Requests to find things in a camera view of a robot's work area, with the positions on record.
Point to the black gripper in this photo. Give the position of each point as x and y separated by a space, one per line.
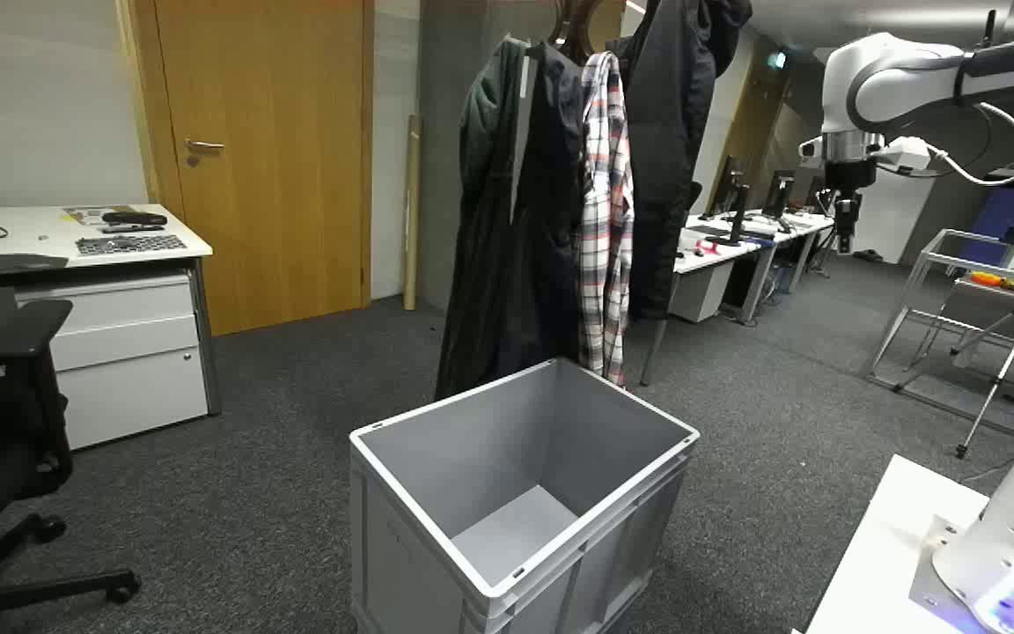
846 195

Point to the red white plaid flannel shirt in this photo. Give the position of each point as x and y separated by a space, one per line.
609 220

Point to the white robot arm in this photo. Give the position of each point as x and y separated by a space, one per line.
880 84

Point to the grey plastic storage container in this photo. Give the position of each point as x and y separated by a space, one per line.
530 504

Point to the white whiteboard panel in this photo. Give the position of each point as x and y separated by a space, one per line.
890 212

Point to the white long office desk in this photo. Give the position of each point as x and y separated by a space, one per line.
708 244

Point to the black hanging coat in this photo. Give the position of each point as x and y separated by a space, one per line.
671 69

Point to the dark green jacket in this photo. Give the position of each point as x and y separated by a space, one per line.
516 287

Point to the wooden door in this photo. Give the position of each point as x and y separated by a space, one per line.
265 150

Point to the black keyboard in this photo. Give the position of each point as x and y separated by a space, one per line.
129 244

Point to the white desk with drawers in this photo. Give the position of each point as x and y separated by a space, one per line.
132 356

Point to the black office chair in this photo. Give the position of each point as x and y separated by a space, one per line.
34 453

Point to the grey metal trolley frame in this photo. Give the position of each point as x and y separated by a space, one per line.
940 295

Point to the black camera tripod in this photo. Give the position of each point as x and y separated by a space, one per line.
1005 365

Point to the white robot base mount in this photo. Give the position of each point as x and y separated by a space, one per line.
967 572

